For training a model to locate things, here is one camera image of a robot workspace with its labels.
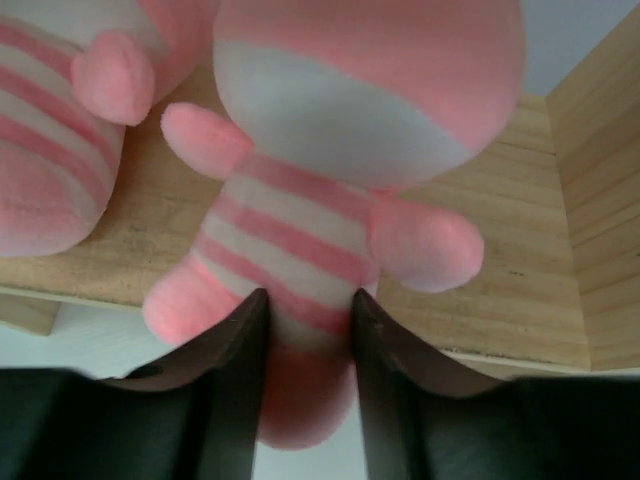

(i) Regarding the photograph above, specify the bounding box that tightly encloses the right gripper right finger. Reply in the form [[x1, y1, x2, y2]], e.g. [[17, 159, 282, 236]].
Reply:
[[352, 291, 639, 480]]

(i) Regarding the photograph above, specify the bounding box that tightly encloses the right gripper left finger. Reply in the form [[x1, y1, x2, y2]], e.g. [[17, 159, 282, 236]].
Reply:
[[1, 290, 268, 479]]

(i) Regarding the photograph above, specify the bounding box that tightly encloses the pink striped plush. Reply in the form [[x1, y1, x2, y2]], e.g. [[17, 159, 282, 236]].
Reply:
[[143, 1, 525, 450], [1, 0, 218, 257]]

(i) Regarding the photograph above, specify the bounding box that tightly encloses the wooden two-tier shelf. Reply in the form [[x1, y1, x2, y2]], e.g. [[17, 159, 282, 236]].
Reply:
[[0, 24, 640, 374]]

